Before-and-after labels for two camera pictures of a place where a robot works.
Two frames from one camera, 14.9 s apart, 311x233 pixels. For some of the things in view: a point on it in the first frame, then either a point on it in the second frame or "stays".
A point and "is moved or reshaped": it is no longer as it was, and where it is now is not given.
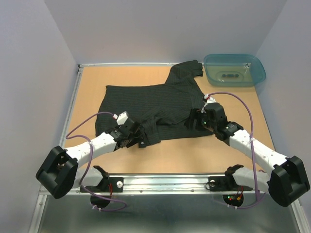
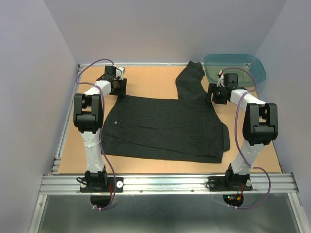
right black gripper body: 202,122 to 217,93
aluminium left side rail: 79,67 stays
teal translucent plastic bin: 233,70 stays
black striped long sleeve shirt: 163,110 is moved or reshaped
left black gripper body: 135,138 to 120,87
